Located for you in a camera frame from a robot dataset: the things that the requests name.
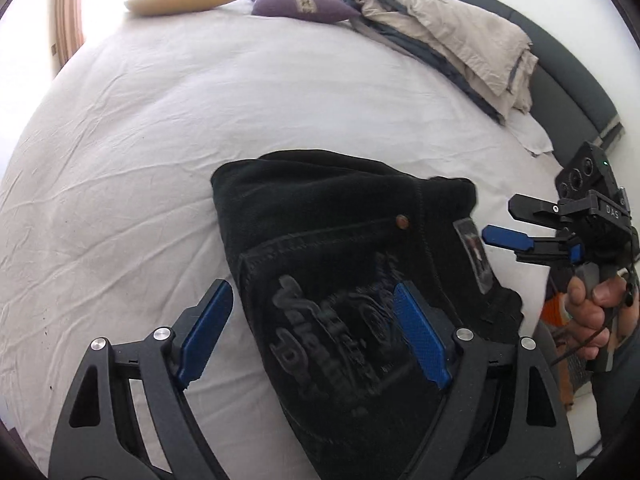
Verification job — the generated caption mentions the black denim pants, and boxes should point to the black denim pants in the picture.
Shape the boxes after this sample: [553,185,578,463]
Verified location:
[210,150,523,479]

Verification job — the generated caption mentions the grey sleeved right forearm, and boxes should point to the grey sleeved right forearm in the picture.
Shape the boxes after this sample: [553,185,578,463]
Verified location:
[591,327,640,446]

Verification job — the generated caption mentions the person's right hand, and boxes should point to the person's right hand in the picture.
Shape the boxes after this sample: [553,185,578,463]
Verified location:
[564,276,639,361]

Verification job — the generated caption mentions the dark grey bed headboard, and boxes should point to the dark grey bed headboard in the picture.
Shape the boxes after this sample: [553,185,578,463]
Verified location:
[461,0,624,165]

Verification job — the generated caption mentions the white bed mattress sheet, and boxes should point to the white bed mattress sheet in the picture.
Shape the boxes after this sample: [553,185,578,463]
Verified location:
[1,0,560,468]

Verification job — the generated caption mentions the beige grey folded duvet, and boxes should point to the beige grey folded duvet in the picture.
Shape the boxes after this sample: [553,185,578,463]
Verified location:
[343,0,538,122]

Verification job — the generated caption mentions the purple patterned pillow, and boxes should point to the purple patterned pillow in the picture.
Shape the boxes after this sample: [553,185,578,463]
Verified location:
[250,0,359,24]

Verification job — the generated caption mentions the beige curtain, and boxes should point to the beige curtain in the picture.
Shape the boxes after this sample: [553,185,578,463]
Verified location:
[49,0,85,75]

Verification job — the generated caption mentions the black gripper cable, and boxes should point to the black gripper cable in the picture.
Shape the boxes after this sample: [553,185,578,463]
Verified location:
[549,268,640,369]

